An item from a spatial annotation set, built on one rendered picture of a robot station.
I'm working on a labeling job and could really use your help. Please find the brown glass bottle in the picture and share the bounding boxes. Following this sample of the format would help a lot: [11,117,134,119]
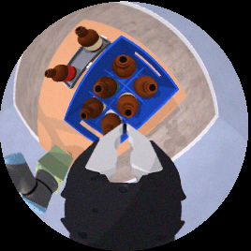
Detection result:
[75,26,103,52]
[80,96,107,120]
[101,109,122,136]
[111,54,136,79]
[44,65,77,82]
[94,76,119,98]
[132,75,157,98]
[116,92,139,118]

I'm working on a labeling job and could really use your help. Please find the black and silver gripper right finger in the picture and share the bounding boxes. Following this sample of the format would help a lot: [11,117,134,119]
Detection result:
[125,123,186,201]

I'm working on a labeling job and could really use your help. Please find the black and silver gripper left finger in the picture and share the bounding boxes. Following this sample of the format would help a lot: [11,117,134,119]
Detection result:
[61,123,125,199]

